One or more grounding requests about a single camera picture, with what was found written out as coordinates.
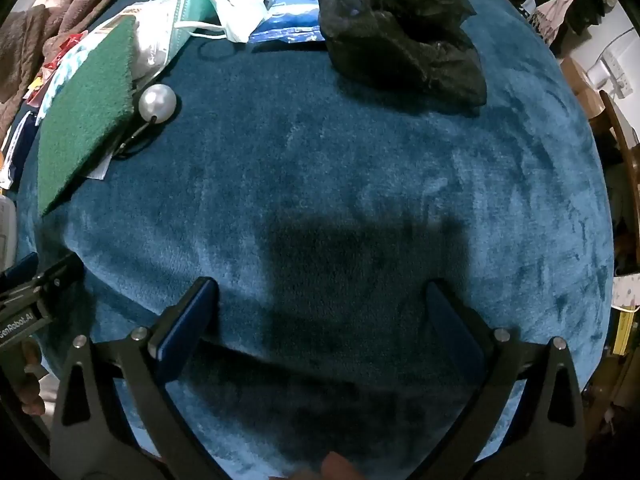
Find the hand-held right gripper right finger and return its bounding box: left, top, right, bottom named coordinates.
left=415, top=279, right=587, bottom=480

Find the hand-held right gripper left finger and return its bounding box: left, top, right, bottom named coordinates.
left=49, top=276, right=226, bottom=480

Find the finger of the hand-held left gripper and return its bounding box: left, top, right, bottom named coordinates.
left=30, top=254, right=85, bottom=306
left=0, top=252, right=40, bottom=287

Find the green scouring pad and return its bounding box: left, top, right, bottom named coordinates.
left=37, top=14, right=138, bottom=217

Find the pearl hair tie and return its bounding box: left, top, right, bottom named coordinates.
left=112, top=84, right=177, bottom=161

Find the white gauze packet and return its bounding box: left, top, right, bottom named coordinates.
left=131, top=2, right=176, bottom=86

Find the blue wet wipe packet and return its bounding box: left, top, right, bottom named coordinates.
left=248, top=0, right=325, bottom=44

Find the person's left hand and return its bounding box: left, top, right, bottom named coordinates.
left=0, top=337, right=51, bottom=417

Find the person's right hand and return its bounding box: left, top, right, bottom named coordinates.
left=272, top=452, right=372, bottom=480

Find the dark blue white packet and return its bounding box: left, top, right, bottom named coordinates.
left=0, top=110, right=43, bottom=191

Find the yellow book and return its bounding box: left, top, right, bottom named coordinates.
left=612, top=305, right=640, bottom=358

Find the white patterned cloth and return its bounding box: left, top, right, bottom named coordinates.
left=610, top=272, right=640, bottom=311

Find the blue white striped cloth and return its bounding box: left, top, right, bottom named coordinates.
left=37, top=47, right=93, bottom=126

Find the red candy dish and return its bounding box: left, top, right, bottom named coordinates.
left=30, top=30, right=88, bottom=106

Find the brown fleece blanket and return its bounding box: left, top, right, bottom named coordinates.
left=0, top=0, right=143, bottom=106

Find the cardboard box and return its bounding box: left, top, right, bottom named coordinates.
left=560, top=57, right=606, bottom=121

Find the green face mask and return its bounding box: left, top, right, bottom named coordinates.
left=162, top=0, right=221, bottom=68

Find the white power strip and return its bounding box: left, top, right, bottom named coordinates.
left=587, top=30, right=640, bottom=98

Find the white face mask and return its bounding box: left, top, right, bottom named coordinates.
left=175, top=0, right=269, bottom=43

